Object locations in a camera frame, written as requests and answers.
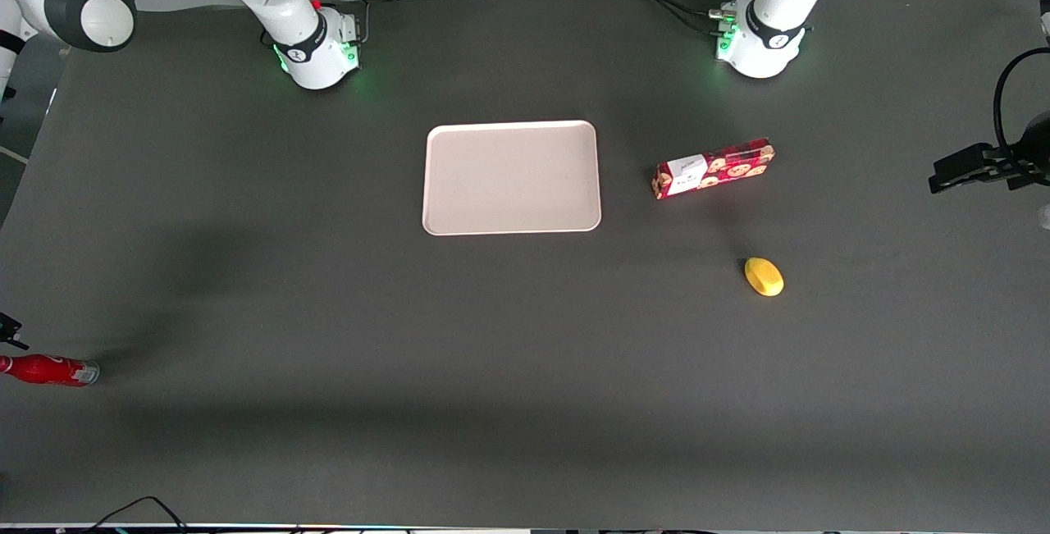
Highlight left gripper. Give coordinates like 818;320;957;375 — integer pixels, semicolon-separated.
928;111;1050;195

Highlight red coke bottle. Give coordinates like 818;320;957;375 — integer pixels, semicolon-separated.
0;354;101;388

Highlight beige rectangular plastic tray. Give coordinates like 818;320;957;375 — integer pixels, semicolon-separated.
422;120;602;236

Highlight yellow lemon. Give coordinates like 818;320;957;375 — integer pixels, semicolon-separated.
743;256;785;298

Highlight red tartan cookie box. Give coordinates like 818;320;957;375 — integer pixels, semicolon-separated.
651;137;776;201

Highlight dark grey table mat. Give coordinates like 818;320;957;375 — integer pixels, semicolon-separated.
0;0;1050;529

